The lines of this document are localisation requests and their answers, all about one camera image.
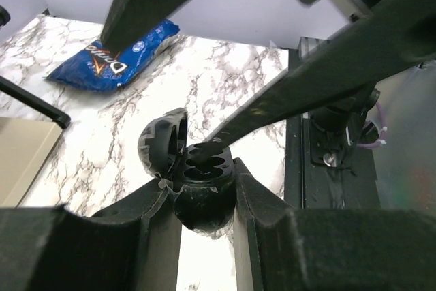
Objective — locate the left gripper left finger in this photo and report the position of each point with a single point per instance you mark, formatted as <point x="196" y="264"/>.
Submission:
<point x="132" y="244"/>

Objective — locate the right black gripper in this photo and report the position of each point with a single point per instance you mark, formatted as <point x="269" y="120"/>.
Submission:
<point x="397" y="35"/>

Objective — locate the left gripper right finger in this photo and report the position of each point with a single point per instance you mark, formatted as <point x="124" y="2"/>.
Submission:
<point x="277" y="247"/>

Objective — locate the black earbud charging case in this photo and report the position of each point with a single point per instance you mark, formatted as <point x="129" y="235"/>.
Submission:
<point x="203" y="194"/>

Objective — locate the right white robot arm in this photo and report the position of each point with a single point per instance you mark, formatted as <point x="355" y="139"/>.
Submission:
<point x="344" y="114"/>

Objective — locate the blue Doritos chip bag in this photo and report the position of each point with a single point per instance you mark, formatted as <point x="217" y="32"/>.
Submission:
<point x="96" y="69"/>

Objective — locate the beige three-tier shelf rack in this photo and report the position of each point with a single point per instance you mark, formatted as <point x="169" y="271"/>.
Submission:
<point x="32" y="128"/>

